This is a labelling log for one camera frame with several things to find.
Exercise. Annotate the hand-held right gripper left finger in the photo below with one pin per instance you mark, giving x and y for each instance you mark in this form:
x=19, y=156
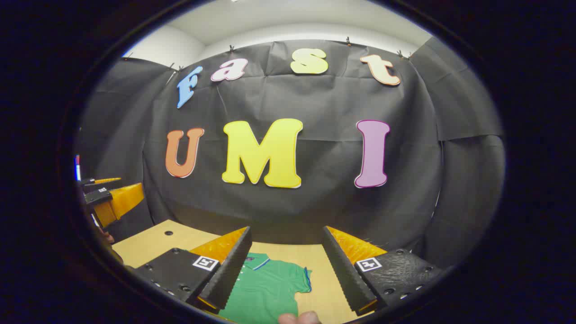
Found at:
x=229, y=274

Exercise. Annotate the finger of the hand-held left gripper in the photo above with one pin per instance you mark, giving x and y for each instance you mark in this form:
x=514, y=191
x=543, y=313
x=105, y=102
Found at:
x=126, y=198
x=105, y=181

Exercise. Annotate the green T-shirt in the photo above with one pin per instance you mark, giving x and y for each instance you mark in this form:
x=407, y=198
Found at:
x=265, y=288

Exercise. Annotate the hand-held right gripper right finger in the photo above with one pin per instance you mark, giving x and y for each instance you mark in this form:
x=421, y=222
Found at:
x=344, y=279

